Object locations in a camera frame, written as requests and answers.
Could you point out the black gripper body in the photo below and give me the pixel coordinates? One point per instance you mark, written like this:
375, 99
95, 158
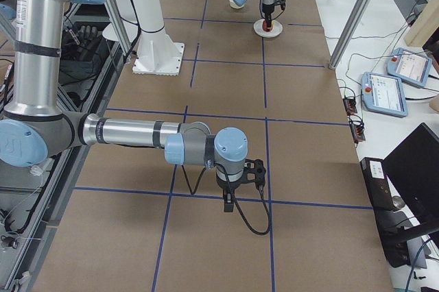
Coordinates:
268, 9
229, 186

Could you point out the red yellow apple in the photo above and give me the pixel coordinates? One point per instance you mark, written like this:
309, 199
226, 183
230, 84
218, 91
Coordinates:
269, 29

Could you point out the white plate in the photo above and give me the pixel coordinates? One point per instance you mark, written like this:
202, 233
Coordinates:
275, 31

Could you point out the white bowl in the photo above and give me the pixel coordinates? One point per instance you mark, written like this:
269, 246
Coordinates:
235, 5

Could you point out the far black connector strip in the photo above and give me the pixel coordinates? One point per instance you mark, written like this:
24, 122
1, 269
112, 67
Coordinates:
349, 101

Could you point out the black connector strip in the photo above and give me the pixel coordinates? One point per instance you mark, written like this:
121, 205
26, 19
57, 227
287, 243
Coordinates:
349, 101
356, 125

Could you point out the near teach pendant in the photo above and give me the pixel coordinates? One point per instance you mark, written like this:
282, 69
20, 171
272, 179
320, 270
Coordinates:
383, 94

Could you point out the teach pendant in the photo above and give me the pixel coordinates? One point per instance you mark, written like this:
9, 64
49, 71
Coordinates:
383, 94
413, 68

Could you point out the near black connector strip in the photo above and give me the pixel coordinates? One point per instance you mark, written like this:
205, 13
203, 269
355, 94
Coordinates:
356, 125

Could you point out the far teach pendant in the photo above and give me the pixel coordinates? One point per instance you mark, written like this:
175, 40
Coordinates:
413, 68

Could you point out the wooden board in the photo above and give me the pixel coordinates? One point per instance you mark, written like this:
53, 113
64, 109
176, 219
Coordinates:
425, 25

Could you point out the black computer box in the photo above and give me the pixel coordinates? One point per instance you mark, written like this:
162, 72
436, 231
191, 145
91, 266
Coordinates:
387, 203

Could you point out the black monitor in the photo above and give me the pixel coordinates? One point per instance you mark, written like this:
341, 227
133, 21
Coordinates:
412, 168

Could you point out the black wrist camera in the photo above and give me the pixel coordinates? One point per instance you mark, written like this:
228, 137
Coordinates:
254, 173
281, 3

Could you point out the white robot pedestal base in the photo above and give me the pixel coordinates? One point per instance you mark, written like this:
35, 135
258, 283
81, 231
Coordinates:
156, 53

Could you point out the aluminium frame post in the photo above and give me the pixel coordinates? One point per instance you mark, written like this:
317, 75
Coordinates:
348, 31

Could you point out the aluminium side rail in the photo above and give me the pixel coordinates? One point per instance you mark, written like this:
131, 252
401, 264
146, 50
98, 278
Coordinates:
33, 205

